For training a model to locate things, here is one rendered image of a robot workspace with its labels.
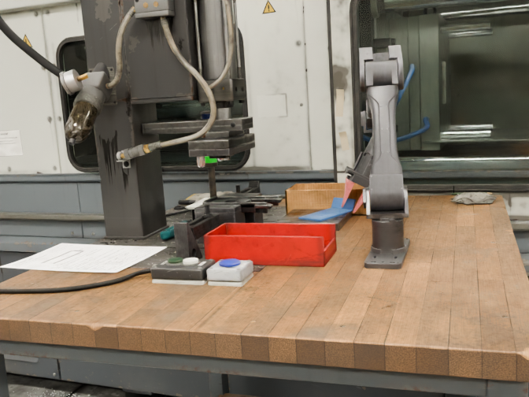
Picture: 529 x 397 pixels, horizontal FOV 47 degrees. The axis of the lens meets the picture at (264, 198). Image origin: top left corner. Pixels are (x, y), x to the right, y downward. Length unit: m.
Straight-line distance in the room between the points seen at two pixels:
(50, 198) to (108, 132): 1.09
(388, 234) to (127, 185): 0.66
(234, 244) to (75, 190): 1.37
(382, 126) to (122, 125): 0.63
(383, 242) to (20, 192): 1.80
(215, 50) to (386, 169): 0.49
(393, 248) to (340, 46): 0.90
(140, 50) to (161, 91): 0.11
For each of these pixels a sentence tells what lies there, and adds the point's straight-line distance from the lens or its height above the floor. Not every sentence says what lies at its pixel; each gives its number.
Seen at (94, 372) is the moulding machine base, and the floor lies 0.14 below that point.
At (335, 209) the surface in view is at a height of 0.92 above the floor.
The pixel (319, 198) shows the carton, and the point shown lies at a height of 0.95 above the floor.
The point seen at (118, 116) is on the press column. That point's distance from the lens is 1.54.
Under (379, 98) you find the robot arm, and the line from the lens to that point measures 1.31.
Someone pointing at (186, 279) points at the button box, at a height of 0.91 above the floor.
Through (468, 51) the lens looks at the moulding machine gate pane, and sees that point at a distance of 1.93.
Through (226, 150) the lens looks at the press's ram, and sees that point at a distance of 1.38.
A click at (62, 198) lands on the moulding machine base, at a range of 2.57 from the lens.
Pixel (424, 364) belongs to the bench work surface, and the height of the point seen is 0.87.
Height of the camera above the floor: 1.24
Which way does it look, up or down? 10 degrees down
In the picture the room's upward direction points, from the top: 4 degrees counter-clockwise
